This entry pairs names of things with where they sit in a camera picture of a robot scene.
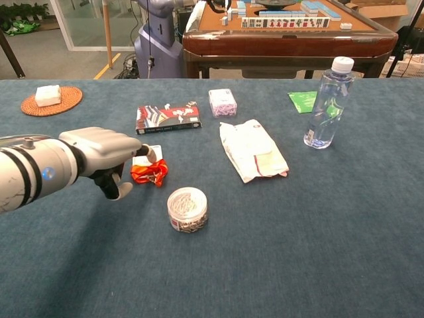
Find row of face-up mahjong tiles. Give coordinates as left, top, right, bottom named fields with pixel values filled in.
left=240, top=17, right=331, bottom=29

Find red and black book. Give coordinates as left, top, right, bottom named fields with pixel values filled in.
left=135, top=101, right=203, bottom=136

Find angled wall of blue mahjong tiles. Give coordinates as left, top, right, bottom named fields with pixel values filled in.
left=299, top=0, right=342, bottom=23

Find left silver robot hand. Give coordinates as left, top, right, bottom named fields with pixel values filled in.
left=58, top=127, right=157, bottom=201

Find green potted plants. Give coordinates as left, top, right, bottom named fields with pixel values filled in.
left=0, top=3, right=50, bottom=36

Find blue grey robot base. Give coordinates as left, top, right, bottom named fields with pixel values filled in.
left=134, top=0, right=186, bottom=80

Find orange white snack packet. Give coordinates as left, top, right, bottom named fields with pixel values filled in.
left=130, top=144, right=169, bottom=188

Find small white box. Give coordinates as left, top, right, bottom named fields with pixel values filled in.
left=34, top=84, right=62, bottom=107

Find round woven rattan coaster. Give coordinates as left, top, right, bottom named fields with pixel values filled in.
left=20, top=85, right=83, bottom=117

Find round clear jar of clips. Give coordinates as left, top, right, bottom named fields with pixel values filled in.
left=166, top=187, right=209, bottom=234

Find white plastic crate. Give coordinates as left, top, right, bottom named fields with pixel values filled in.
left=380, top=54, right=424, bottom=79

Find black floor cable bundle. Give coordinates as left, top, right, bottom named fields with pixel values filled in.
left=114, top=52, right=140, bottom=80

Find straight wall of blue mahjong tiles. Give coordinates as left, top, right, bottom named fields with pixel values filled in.
left=258, top=9, right=307, bottom=18

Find dark slanted pole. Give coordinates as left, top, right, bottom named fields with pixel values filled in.
left=0, top=29, right=26, bottom=80

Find clear plastic water bottle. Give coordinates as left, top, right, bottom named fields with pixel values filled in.
left=303, top=56, right=356, bottom=150

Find blue felt table cloth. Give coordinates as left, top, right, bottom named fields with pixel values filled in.
left=0, top=78, right=424, bottom=318

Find black tripod stand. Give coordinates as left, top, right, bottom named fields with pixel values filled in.
left=386, top=0, right=424, bottom=79

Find green foil packet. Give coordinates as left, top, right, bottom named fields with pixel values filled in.
left=287, top=91, right=318, bottom=114

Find clear box of purple clips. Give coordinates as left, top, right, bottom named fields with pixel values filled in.
left=208, top=88, right=238, bottom=118

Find wooden pole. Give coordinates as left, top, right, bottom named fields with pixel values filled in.
left=102, top=0, right=114, bottom=70

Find white paper bag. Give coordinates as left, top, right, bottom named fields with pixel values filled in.
left=219, top=119, right=290, bottom=184

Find cardboard box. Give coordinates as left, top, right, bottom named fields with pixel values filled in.
left=350, top=0, right=410, bottom=32

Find brown mahjong table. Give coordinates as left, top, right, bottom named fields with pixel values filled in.
left=182, top=0, right=399, bottom=80

